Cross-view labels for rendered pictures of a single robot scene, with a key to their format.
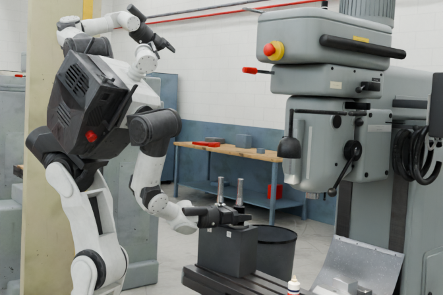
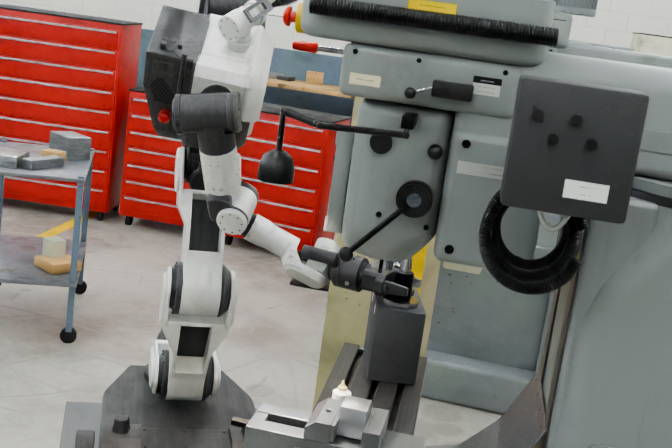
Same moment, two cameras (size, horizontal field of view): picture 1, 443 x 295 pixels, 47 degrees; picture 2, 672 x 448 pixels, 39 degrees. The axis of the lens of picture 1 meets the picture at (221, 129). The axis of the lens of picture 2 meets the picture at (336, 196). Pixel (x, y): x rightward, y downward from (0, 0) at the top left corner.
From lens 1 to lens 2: 1.76 m
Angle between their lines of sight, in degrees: 50
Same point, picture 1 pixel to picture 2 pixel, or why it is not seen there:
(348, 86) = (400, 85)
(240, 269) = (371, 366)
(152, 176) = (212, 181)
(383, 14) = not seen: outside the picture
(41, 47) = not seen: outside the picture
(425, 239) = (599, 419)
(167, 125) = (207, 112)
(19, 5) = not seen: outside the picture
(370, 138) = (467, 186)
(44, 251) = (356, 296)
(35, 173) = not seen: hidden behind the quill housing
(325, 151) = (358, 187)
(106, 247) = (196, 266)
